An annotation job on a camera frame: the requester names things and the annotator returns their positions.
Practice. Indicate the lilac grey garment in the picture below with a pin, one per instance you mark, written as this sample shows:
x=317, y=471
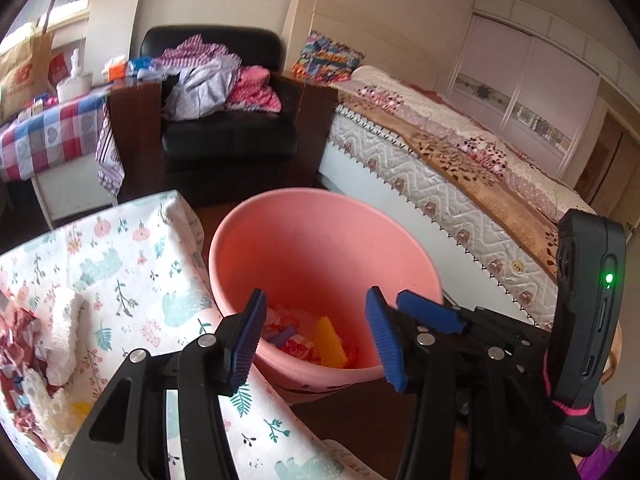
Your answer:
x=200, y=90

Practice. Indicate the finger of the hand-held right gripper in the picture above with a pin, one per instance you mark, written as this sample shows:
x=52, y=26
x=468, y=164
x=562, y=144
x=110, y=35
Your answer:
x=432, y=310

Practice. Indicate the patterned hanging cloth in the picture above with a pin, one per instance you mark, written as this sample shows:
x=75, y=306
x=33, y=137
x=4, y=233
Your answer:
x=110, y=160

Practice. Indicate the person's right forearm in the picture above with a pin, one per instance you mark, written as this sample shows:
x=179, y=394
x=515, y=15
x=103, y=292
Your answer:
x=600, y=465

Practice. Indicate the clear plastic bag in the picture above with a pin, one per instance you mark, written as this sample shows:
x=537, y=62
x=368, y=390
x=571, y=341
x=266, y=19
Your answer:
x=76, y=62

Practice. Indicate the orange tissue pack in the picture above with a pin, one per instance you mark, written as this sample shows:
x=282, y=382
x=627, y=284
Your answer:
x=113, y=71

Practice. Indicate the pink plastic bucket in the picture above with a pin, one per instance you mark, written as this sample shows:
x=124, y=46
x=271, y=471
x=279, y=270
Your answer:
x=320, y=250

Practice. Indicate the yellow plastic packet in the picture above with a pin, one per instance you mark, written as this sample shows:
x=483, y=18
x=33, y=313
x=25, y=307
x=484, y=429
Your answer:
x=330, y=342

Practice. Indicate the colourful printed pillow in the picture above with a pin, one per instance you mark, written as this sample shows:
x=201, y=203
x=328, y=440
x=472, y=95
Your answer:
x=327, y=57

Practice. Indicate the small yellow plastic piece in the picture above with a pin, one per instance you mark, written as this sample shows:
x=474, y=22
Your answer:
x=81, y=410

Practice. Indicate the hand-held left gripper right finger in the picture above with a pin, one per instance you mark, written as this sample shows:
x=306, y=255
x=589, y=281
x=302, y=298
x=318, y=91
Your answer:
x=387, y=345

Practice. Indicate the brown floral bed blanket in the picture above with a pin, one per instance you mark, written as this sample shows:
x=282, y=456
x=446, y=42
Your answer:
x=450, y=150

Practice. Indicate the red clear snack packet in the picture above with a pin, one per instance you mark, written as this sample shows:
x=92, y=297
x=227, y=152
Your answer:
x=305, y=352

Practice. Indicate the bed with quilted mattress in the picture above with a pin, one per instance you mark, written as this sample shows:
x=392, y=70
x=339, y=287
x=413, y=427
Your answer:
x=425, y=200

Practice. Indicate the blue plastic pack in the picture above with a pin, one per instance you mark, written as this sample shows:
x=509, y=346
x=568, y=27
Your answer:
x=142, y=67

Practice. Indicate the cream bed headboard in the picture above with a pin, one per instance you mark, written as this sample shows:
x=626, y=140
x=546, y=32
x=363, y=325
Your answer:
x=400, y=45

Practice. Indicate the white bowl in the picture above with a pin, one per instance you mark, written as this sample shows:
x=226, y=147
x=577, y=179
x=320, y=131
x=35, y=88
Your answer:
x=74, y=89

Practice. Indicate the pink dotted garment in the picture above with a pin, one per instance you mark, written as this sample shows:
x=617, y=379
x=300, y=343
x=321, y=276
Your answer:
x=252, y=90

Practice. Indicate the brown paper bag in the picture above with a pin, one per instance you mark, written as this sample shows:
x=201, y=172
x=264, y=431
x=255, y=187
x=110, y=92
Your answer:
x=22, y=75

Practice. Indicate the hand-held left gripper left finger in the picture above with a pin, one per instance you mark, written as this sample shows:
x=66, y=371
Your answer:
x=247, y=340

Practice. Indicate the maroon patterned paper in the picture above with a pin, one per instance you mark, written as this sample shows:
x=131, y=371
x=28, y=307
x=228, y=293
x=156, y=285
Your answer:
x=17, y=360

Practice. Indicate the checked tablecloth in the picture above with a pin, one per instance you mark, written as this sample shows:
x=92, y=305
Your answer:
x=45, y=130

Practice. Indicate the wall socket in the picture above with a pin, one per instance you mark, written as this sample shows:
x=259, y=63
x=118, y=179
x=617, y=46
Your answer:
x=620, y=410

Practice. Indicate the white wardrobe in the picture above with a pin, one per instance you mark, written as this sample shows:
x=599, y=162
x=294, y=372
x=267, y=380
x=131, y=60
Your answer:
x=525, y=90

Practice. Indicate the black leather armchair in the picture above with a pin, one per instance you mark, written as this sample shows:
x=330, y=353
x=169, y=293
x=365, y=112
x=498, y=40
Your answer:
x=225, y=145

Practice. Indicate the purple checked shirt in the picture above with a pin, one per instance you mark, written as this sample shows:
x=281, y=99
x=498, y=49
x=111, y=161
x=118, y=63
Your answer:
x=200, y=50

